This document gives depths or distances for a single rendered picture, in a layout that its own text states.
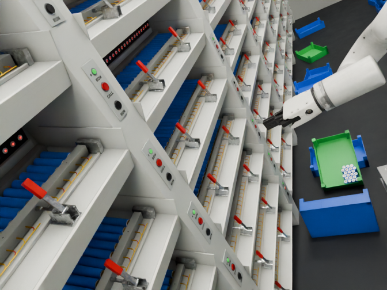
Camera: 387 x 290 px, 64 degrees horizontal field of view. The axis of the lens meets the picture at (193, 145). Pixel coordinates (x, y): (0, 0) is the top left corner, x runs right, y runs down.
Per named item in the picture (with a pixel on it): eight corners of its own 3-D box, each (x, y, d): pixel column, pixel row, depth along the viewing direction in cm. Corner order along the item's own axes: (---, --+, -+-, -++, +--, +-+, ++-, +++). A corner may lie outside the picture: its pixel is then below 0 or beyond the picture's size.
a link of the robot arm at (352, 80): (322, 76, 90) (321, 84, 82) (370, 50, 82) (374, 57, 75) (336, 100, 91) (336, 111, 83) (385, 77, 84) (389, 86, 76)
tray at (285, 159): (291, 137, 216) (292, 121, 208) (291, 202, 170) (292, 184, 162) (261, 137, 221) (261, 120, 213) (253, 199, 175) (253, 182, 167)
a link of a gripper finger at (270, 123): (287, 125, 92) (267, 134, 95) (287, 119, 94) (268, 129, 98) (281, 117, 91) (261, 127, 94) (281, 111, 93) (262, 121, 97)
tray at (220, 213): (247, 126, 135) (246, 107, 130) (223, 244, 89) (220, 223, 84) (202, 126, 141) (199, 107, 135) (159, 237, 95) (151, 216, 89)
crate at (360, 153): (363, 144, 188) (360, 134, 184) (370, 167, 173) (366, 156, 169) (312, 156, 202) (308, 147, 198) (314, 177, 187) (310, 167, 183)
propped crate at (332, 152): (364, 184, 165) (362, 180, 159) (324, 191, 175) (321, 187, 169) (350, 135, 179) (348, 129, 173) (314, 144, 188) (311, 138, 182)
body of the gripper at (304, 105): (329, 116, 85) (292, 133, 91) (326, 98, 92) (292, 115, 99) (315, 96, 82) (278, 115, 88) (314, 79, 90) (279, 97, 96)
